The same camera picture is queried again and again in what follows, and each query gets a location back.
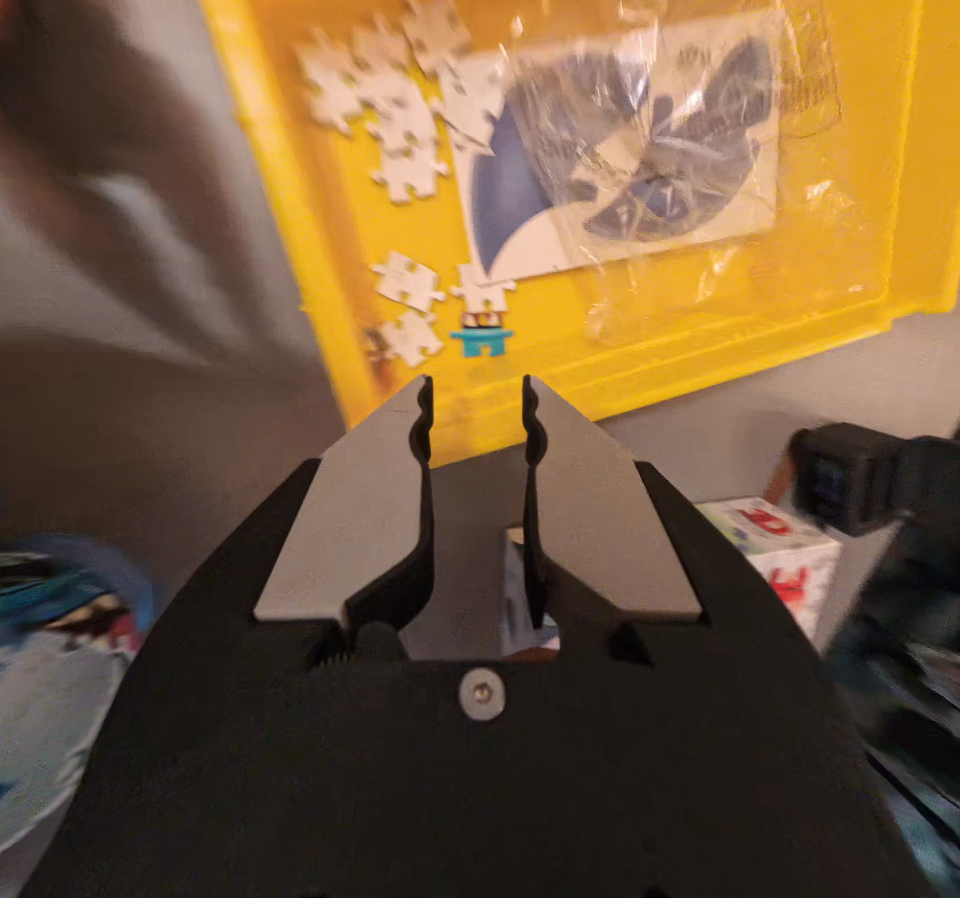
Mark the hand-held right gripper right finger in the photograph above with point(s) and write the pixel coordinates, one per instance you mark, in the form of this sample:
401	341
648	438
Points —
607	538

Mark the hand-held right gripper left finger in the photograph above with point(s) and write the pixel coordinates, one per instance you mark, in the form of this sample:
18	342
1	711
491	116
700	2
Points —
352	531

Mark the yellow plastic bin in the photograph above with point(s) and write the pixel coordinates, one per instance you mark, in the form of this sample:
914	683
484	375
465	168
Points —
675	313

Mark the blue puzzle ball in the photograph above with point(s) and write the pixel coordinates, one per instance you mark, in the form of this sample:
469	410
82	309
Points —
60	673

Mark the printed puzzle box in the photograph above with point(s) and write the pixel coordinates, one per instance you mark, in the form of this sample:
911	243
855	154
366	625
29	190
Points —
780	546

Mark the white puzzle piece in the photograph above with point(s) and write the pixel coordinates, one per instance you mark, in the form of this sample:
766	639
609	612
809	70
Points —
411	339
409	282
484	291

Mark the teal puzzle piece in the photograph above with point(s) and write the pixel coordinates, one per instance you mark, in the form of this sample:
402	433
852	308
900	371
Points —
481	343

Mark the pile of white puzzle pieces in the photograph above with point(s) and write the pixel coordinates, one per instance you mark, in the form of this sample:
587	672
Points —
390	96

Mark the clear plastic bag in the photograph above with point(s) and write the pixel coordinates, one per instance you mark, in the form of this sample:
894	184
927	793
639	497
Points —
675	148

